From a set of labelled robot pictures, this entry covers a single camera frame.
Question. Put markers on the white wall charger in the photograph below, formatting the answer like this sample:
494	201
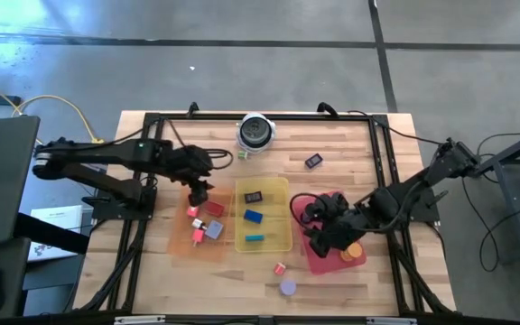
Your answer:
197	223

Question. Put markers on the black rectangular display gadget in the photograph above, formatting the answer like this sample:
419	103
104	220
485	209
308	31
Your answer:
253	197

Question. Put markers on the red cube wall charger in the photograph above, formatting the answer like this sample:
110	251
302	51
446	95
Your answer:
198	235

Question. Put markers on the teal rectangular item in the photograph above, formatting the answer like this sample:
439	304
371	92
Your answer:
254	238

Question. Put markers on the yellow translucent plastic bin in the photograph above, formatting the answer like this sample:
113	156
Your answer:
278	194

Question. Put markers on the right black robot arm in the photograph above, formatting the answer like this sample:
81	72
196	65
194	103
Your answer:
404	198

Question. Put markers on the red white USB charger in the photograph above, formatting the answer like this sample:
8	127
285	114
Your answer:
280	269

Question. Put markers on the blue rectangular item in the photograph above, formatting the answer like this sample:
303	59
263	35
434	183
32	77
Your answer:
253	216

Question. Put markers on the orange-capped sand hourglass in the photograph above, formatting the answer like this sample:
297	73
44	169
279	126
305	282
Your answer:
352	252

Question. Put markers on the white booklet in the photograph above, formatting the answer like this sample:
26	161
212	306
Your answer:
57	216

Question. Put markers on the blue-grey wall charger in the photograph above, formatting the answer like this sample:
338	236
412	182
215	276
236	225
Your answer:
214	229

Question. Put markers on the small green white cube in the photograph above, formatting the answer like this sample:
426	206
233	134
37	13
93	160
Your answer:
242	155

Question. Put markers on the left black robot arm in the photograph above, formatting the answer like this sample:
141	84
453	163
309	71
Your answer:
106	155

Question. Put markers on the red dual-USB wall charger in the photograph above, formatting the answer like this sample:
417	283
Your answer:
215	209

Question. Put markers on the silver bar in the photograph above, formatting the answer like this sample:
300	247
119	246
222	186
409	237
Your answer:
391	321
138	320

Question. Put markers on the black table frame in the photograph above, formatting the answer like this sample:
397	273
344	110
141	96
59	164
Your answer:
287	117

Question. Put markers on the lavender sand hourglass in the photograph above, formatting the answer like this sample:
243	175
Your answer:
288	287

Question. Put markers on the red translucent plastic bin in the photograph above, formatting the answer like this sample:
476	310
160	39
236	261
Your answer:
332	266

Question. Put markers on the orange translucent plastic bin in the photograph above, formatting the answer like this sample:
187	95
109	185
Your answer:
179	244

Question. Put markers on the small pink cube charger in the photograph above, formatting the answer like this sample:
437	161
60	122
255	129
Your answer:
192	211

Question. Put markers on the round black white device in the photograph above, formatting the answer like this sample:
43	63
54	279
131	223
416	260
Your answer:
255	131

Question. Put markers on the dark metal cart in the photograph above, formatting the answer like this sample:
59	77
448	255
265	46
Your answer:
519	212

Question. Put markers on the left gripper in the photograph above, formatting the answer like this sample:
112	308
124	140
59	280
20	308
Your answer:
192	164

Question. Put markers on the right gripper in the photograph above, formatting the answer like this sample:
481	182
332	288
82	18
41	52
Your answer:
337	221

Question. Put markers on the small black block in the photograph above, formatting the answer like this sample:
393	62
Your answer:
313	161

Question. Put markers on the black bar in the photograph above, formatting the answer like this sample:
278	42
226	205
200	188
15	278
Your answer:
52	234

